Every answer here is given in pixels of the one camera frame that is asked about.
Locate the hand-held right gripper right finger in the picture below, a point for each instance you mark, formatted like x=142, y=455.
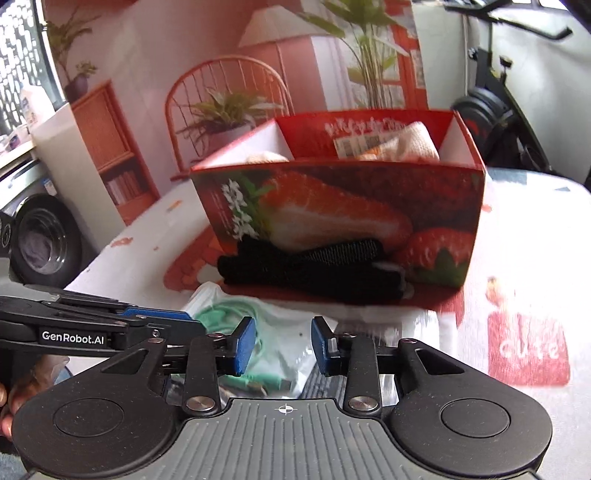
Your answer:
x=321, y=344

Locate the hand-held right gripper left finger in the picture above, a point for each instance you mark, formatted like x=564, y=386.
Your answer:
x=244, y=344

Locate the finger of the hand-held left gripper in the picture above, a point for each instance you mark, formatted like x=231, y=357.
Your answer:
x=166, y=330
x=152, y=314

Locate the mint green fabric item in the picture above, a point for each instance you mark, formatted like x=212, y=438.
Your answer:
x=221, y=311

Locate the clear plastic bag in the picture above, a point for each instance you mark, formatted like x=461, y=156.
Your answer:
x=286, y=323

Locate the red strawberry print box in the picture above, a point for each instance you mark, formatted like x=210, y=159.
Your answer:
x=346, y=207

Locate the orange floral quilted oven mitt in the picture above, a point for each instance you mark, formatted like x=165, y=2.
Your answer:
x=371, y=154

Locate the cream soft item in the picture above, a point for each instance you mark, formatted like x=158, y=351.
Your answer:
x=265, y=158

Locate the person's left hand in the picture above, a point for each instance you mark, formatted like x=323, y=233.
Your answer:
x=32, y=374

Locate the black cloth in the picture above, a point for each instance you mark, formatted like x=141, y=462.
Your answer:
x=300, y=277

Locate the washing machine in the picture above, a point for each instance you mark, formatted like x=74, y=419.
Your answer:
x=41, y=240

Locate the white cabinet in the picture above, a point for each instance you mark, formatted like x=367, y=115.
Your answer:
x=74, y=152

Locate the printed white tablecloth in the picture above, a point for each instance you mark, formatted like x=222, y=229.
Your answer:
x=517, y=258

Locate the white towel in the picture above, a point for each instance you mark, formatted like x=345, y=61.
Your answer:
x=411, y=141

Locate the white plastic container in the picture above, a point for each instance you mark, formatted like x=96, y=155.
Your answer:
x=37, y=104

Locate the black exercise bike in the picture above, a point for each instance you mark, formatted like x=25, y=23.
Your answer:
x=489, y=110

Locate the grey geometric patterned cloth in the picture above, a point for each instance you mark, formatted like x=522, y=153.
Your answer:
x=565, y=187

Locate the wall poster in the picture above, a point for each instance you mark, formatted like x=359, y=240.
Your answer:
x=152, y=55

